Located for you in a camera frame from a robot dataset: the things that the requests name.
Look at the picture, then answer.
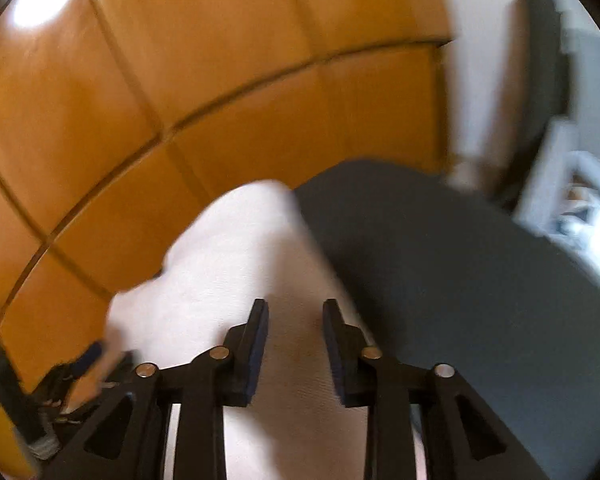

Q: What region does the beige knit sweater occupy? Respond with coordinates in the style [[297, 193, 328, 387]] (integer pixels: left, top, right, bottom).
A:
[[93, 181, 366, 479]]

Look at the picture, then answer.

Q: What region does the grey yellow blue chair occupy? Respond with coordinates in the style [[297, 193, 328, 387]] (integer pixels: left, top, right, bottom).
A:
[[514, 30, 600, 282]]

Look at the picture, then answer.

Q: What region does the black rolled mat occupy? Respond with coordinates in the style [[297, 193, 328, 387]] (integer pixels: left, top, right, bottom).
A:
[[484, 0, 571, 214]]

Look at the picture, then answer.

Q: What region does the wooden cabinet wall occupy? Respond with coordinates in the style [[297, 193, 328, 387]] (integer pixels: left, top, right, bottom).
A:
[[0, 0, 456, 480]]

